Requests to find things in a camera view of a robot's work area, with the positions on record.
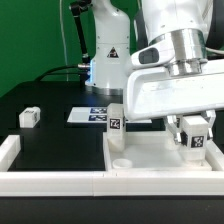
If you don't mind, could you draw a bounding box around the black cable bundle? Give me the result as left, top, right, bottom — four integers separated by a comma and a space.
34, 63, 91, 83

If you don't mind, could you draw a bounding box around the white marker sheet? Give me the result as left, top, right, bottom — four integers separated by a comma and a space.
67, 107, 153, 125

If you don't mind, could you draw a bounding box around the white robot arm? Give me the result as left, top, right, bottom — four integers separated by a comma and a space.
70, 0, 224, 143

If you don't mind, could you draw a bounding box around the white square tabletop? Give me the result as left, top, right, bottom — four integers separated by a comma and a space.
103, 131, 224, 171

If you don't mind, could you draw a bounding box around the white hanging cable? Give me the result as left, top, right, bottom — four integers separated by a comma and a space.
58, 0, 70, 66

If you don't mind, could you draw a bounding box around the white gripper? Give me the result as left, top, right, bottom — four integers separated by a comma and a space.
123, 44, 224, 144

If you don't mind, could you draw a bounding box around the white U-shaped obstacle fence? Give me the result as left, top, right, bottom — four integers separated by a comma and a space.
0, 135, 224, 196

